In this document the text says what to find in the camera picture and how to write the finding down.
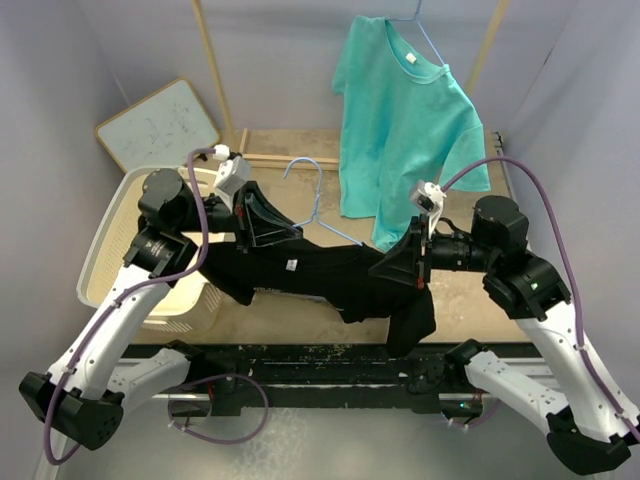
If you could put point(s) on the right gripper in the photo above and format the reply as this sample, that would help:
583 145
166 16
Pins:
400 263

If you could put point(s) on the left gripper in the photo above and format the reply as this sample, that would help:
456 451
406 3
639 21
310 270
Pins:
253 232

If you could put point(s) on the blue wire hanger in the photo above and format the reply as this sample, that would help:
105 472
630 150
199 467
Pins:
315 215
415 18

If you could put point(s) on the black t shirt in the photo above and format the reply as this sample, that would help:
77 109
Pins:
339 275

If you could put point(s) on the teal t shirt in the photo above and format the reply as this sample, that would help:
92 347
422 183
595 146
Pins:
405 119

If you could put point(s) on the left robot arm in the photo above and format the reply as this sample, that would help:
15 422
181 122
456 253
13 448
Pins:
80 395

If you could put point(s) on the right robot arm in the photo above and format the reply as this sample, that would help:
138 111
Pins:
588 421

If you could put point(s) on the wooden clothes rack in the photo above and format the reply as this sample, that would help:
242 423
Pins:
279 161

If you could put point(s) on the small whiteboard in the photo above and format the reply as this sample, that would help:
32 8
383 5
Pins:
159 130

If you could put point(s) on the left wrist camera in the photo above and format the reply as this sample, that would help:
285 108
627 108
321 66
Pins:
232 173

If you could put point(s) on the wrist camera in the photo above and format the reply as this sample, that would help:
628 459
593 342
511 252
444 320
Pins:
232 173
429 199

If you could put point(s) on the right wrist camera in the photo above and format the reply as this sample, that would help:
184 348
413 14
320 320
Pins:
429 199

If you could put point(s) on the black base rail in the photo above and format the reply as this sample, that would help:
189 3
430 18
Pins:
324 376

